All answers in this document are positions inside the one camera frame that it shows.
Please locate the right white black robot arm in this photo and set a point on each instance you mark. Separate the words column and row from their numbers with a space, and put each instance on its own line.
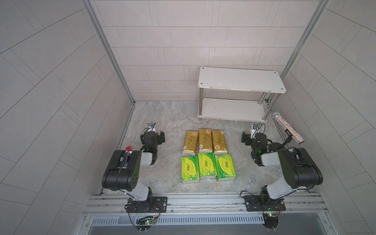
column 298, row 168

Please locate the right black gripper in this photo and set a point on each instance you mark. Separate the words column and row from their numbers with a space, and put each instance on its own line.
column 248, row 138

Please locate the aluminium rail frame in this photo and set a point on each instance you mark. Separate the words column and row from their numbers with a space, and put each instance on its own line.
column 209, row 203

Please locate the green tissue pack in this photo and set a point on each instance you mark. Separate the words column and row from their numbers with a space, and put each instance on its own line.
column 225, row 168
column 207, row 166
column 190, row 170

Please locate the left circuit board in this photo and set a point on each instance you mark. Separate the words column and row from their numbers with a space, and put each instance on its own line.
column 145, row 223

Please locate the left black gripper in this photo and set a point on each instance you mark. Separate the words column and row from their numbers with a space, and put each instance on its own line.
column 159, row 140

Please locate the circuit board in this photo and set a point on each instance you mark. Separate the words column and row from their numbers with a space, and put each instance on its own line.
column 145, row 223
column 271, row 221

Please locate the sparkly tube on black stand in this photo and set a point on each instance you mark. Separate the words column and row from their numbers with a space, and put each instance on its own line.
column 289, row 129

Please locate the right circuit board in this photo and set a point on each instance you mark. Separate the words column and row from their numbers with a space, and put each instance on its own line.
column 271, row 221

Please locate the white two-tier shelf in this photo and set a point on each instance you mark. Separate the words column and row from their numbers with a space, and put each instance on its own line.
column 244, row 80

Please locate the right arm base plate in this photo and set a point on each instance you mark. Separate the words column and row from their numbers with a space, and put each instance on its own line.
column 263, row 204

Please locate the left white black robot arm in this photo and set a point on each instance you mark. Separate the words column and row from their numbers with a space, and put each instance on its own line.
column 123, row 172

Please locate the gold tissue pack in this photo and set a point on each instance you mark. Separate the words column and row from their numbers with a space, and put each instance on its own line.
column 219, row 142
column 190, row 144
column 205, row 141

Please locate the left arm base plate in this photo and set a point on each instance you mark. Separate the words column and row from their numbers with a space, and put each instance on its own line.
column 151, row 205

